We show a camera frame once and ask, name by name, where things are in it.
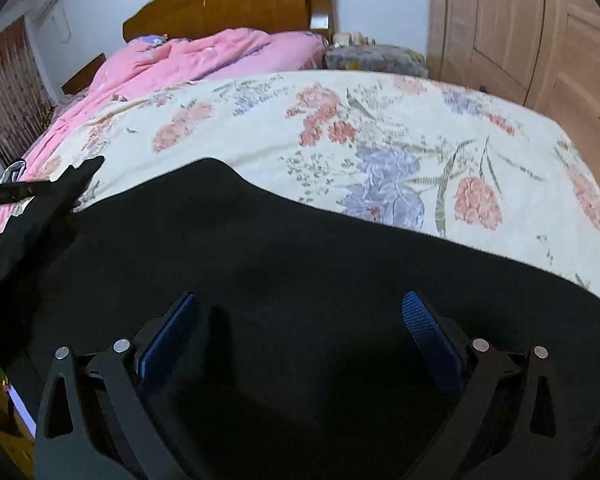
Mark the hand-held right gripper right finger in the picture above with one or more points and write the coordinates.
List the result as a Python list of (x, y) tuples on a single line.
[(430, 340)]

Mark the floral pillow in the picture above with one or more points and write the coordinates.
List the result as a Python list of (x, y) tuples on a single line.
[(375, 57)]

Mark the black pants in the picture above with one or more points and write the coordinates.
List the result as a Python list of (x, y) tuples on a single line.
[(280, 260)]

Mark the wooden headboard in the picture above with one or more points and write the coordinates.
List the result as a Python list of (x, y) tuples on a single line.
[(230, 5)]

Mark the floral bed sheet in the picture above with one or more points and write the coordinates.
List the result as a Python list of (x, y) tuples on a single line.
[(260, 120)]

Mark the pink quilt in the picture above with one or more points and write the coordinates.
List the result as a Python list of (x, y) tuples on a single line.
[(180, 65)]

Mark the black white printed cloth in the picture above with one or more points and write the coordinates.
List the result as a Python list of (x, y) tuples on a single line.
[(14, 170)]

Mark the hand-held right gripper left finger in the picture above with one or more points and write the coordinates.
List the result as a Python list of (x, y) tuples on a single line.
[(172, 340)]

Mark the pale bedside items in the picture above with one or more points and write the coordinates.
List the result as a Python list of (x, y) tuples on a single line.
[(352, 39)]

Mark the wooden wardrobe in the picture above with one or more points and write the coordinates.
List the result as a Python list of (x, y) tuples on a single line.
[(505, 25)]

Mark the brown patterned curtain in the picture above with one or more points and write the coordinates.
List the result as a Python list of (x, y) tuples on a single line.
[(10, 75)]

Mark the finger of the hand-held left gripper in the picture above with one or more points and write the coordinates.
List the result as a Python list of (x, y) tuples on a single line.
[(75, 180)]

